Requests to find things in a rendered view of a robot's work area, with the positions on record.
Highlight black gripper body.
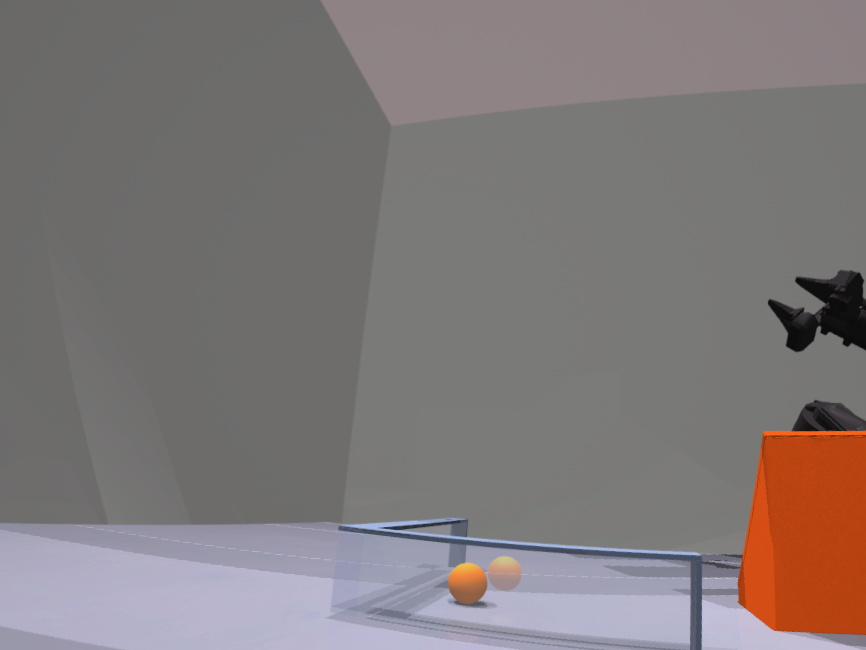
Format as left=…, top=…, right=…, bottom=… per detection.
left=786, top=302, right=866, bottom=352

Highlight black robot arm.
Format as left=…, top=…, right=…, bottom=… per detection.
left=792, top=270, right=866, bottom=432

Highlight clear low glass walls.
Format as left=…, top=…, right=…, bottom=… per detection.
left=330, top=531, right=697, bottom=650

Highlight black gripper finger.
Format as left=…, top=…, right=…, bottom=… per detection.
left=795, top=276, right=831, bottom=303
left=768, top=299, right=804, bottom=331

